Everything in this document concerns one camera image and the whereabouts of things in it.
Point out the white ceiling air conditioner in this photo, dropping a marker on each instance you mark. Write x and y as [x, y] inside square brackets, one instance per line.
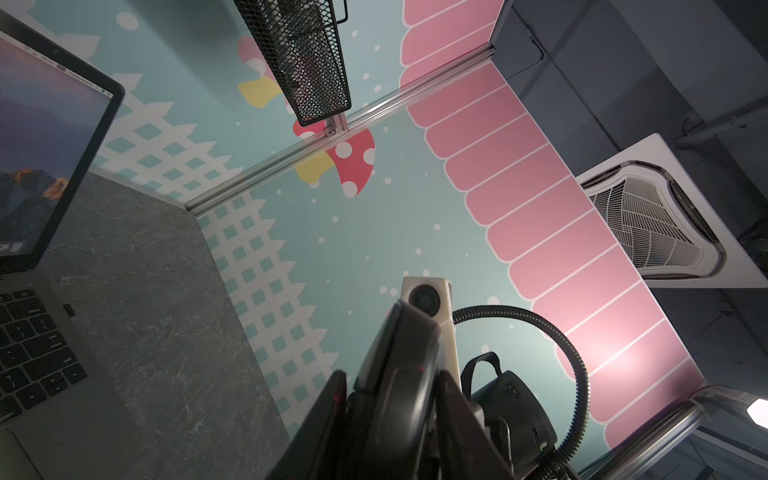
[668, 229]

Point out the grey laptop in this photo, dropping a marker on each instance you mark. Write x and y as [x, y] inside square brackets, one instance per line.
[60, 415]

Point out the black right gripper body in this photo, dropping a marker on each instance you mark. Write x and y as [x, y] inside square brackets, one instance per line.
[518, 425]

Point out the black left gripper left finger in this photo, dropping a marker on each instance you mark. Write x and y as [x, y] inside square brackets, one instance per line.
[314, 451]

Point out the black wireless mouse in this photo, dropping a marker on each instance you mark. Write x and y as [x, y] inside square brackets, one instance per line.
[391, 400]

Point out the black wire mesh basket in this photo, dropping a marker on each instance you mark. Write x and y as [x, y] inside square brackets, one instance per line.
[301, 44]

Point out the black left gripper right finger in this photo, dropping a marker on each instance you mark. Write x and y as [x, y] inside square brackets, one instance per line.
[465, 451]

